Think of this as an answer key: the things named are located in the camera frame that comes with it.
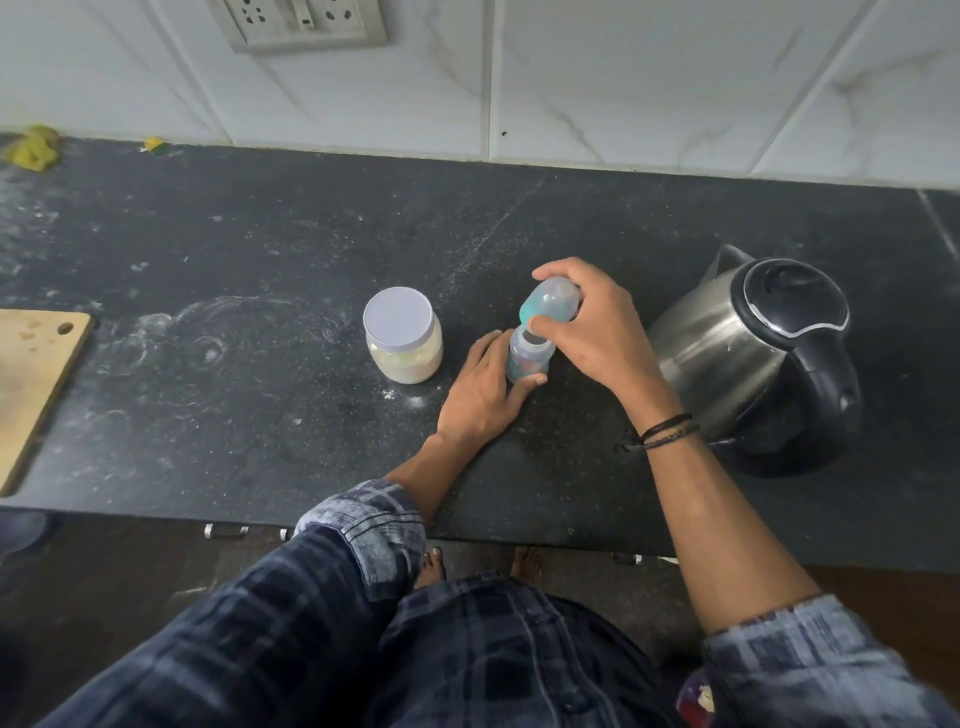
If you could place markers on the person's left hand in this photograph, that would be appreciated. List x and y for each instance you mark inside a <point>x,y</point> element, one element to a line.
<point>476,401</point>

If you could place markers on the person's right hand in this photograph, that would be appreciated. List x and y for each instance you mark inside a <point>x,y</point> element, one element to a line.
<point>607,337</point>

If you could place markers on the clear baby bottle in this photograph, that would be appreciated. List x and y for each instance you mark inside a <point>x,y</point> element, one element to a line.
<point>529,360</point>

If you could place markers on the wooden cutting board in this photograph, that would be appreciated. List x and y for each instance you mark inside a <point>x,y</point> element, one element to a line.
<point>34,382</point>

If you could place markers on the person's left forearm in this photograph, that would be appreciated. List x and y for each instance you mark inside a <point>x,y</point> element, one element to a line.
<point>431,476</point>

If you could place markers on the person's foot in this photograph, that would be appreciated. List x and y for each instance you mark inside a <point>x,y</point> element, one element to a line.
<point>526,562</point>
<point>431,566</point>

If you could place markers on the white-lidded powder jar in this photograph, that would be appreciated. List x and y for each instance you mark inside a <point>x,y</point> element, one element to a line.
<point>403,337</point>

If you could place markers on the dark plaid shirt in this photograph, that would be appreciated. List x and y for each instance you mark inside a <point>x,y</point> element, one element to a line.
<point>315,637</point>

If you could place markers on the yellow crumpled scrap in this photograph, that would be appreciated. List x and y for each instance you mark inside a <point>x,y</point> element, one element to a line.
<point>34,148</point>

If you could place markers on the steel electric kettle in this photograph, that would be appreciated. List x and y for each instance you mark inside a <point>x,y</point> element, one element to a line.
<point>757,352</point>

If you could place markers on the clear teal bottle cap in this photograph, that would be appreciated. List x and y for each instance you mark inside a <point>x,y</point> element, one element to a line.
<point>551,301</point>

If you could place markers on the person's left foot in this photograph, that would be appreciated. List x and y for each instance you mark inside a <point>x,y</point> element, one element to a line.
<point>431,566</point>

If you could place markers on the white wall socket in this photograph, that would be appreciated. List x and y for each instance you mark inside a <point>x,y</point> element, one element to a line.
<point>300,21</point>

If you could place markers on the person's left thumb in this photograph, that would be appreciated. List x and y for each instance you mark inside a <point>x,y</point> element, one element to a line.
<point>529,385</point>

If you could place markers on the person's right thumb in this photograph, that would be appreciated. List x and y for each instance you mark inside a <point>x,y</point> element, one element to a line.
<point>551,328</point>

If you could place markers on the person's right forearm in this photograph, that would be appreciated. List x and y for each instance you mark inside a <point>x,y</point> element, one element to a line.
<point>712,517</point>

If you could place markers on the person's right foot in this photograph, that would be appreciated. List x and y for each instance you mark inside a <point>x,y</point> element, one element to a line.
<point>526,562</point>

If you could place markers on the person's left middle finger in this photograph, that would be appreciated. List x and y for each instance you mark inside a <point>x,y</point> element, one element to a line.
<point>480,351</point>

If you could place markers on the black thread wristband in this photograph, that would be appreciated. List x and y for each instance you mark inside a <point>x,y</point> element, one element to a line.
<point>667,432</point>

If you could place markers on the small yellow scrap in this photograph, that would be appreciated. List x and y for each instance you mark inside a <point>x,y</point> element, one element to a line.
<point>153,145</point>

